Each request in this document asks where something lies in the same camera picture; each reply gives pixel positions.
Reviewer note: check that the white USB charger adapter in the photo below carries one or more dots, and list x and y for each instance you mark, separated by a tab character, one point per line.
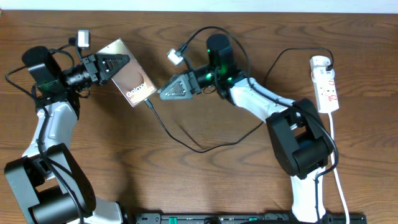
320	70

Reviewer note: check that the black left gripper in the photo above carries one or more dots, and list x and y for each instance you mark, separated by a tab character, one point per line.
94	68

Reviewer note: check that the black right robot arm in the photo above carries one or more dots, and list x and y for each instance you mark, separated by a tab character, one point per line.
301	144

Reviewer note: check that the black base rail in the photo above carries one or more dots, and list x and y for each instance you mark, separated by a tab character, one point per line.
229	218

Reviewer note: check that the white power strip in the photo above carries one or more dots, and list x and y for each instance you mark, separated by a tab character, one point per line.
326	96

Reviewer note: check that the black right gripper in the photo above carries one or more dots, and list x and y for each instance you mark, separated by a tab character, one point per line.
187	84

